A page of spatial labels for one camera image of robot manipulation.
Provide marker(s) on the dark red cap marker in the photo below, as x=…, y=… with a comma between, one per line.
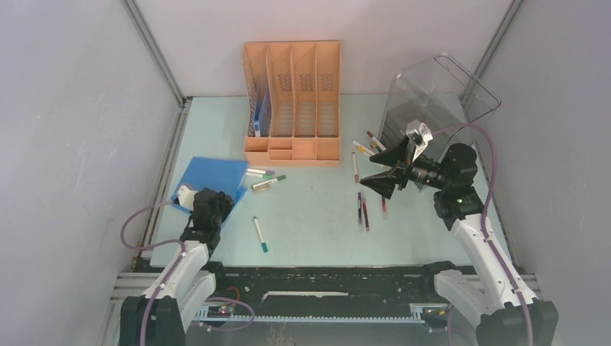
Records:
x=376, y=143

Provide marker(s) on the dark green cap marker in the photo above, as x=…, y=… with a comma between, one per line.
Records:
x=269, y=181

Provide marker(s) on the yellow cap white marker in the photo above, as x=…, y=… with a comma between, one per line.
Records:
x=366, y=153

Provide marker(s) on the light green cap marker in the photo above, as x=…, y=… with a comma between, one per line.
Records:
x=258, y=175

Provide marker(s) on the purple cap white marker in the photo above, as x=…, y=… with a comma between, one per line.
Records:
x=260, y=171

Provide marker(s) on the orange plastic file organizer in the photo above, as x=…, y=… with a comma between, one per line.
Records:
x=304, y=80

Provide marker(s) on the orange red gel pen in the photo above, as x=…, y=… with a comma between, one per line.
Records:
x=384, y=208

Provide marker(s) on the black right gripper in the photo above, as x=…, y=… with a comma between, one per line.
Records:
x=385, y=183

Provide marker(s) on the brown cap white marker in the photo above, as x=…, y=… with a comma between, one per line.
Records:
x=355, y=168

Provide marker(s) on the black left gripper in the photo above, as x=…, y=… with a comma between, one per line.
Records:
x=225, y=202

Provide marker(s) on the purple gel pen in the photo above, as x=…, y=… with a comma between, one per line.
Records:
x=359, y=209

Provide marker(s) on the blue folder top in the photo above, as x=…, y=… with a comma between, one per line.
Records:
x=262, y=113

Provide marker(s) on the dark red gel pen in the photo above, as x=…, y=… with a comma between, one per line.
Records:
x=365, y=212

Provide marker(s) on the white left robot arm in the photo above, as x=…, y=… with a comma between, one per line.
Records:
x=162, y=313

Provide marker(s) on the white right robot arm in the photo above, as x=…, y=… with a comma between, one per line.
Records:
x=505, y=310

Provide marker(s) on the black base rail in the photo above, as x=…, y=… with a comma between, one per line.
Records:
x=361, y=293

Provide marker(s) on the green cap white marker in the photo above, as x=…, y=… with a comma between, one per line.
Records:
x=260, y=235

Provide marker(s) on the blue folder bottom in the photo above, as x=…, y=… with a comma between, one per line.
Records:
x=242, y=191

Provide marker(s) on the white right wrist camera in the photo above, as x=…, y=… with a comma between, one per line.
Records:
x=419, y=136

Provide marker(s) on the clear plastic drawer cabinet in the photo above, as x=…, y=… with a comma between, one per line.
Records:
x=440, y=93

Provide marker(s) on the blue folder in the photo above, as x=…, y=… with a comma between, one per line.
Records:
x=220, y=175
x=262, y=113
x=242, y=191

